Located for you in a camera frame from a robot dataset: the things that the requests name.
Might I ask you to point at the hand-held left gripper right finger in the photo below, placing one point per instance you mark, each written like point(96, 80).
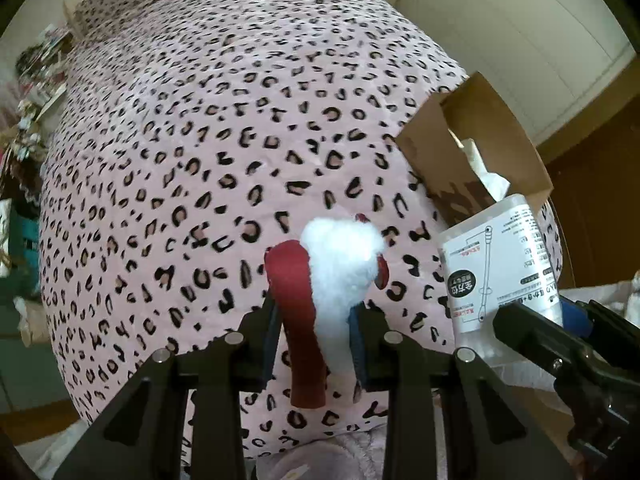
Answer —
point(357, 355)

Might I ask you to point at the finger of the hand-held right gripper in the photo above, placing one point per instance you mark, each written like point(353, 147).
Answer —
point(530, 330)
point(575, 317)

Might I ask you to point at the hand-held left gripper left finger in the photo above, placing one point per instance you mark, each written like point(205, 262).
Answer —
point(267, 350)

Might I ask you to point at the white plastic-wrapped pack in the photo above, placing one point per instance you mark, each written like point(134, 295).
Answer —
point(495, 260)

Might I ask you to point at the white and red plush toy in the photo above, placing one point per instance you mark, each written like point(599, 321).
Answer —
point(340, 260)

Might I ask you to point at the white sock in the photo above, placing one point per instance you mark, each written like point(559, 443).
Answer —
point(487, 180)

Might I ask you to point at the brown paper bag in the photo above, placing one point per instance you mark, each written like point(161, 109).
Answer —
point(435, 130)

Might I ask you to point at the white plastic bag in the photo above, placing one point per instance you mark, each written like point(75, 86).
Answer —
point(525, 375)

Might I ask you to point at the white bathrobe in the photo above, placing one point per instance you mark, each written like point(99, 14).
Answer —
point(636, 295)

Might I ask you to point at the pink fluffy fabric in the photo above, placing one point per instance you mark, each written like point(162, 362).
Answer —
point(310, 460)

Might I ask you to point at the pink leopard print blanket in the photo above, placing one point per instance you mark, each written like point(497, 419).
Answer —
point(175, 135)

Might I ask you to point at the teal shopping bag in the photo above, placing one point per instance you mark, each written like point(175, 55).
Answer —
point(25, 250)

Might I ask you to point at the cluttered shelf of small items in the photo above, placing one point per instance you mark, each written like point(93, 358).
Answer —
point(40, 60)

